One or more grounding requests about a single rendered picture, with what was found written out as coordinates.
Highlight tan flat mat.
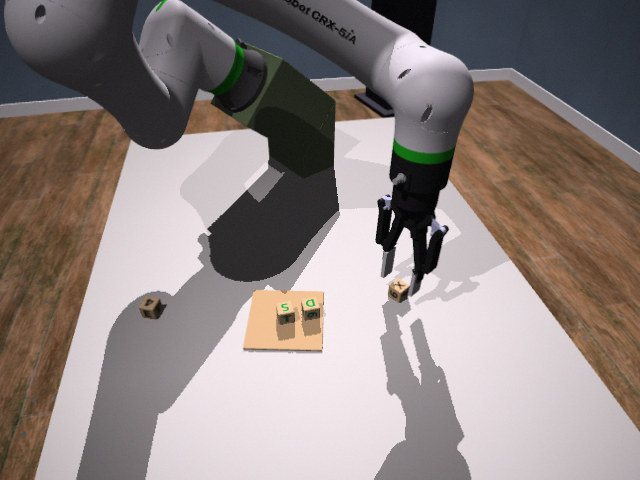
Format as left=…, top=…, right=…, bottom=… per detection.
left=243, top=290, right=324, bottom=351

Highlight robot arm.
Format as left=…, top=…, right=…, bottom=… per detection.
left=4, top=0, right=474, bottom=194

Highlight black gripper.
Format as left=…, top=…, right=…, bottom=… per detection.
left=375, top=184, right=449, bottom=297

